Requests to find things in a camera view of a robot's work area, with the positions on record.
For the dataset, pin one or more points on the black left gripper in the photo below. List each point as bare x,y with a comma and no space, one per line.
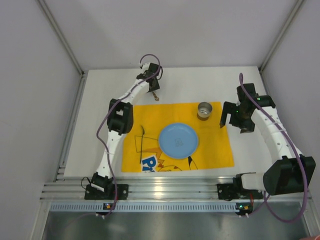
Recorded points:
153,84

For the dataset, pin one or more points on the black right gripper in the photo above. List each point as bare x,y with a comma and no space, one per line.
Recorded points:
231,110

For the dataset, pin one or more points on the gold metal spoon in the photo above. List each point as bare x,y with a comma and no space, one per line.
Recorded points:
156,98

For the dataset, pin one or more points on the brown and white metal cup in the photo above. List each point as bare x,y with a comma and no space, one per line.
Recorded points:
204,110

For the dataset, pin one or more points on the blue handled fork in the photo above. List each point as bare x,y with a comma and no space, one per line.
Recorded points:
141,144

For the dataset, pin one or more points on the blue round plate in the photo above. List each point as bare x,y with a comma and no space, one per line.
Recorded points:
178,140

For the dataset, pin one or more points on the yellow Pikachu cloth placemat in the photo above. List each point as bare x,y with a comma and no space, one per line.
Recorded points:
214,149

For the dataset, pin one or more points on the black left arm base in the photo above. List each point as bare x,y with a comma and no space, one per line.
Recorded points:
110,192

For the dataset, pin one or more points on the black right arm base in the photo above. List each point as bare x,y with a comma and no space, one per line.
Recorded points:
229,192

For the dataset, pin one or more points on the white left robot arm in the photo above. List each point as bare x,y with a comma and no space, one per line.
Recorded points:
119,121

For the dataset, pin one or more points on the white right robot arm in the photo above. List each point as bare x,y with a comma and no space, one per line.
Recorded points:
290,171

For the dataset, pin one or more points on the aluminium mounting rail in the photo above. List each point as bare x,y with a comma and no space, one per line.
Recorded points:
159,188

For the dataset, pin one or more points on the perforated cable duct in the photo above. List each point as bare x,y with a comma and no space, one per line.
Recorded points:
151,207

